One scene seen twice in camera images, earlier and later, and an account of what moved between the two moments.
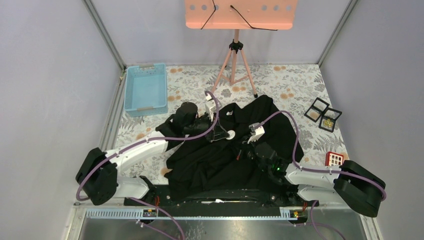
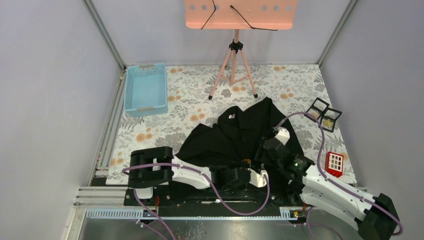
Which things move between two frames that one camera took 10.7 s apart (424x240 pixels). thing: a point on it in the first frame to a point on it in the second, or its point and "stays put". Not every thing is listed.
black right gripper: [240, 151] to [264, 152]
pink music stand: [274, 15] stays put
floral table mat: [297, 90] stays put
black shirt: [197, 166] stays put
